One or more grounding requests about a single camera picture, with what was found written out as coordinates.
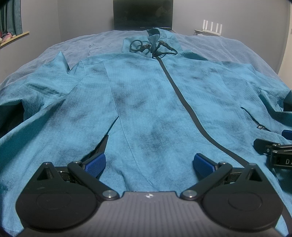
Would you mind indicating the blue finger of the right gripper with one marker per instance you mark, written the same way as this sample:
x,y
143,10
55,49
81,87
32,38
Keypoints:
x,y
287,134

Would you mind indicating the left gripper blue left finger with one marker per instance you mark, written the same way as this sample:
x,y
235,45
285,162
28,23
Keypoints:
x,y
86,173

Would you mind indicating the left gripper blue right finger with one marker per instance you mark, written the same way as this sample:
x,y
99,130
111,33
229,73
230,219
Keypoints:
x,y
213,175

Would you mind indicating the teal zip hooded jacket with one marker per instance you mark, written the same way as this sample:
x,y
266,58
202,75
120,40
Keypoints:
x,y
159,105

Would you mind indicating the blue fleece bed blanket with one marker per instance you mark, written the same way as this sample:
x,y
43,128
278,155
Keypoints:
x,y
214,48

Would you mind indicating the white wifi router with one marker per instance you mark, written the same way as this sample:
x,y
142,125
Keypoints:
x,y
209,28

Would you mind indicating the wooden window sill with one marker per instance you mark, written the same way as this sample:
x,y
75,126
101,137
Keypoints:
x,y
9,40

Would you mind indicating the pink item on sill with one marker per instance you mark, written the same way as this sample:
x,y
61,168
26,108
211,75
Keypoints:
x,y
6,36

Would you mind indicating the black flat screen television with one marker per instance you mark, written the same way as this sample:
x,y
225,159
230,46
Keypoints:
x,y
142,15

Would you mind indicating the teal window curtain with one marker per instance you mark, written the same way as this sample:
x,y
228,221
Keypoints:
x,y
11,17

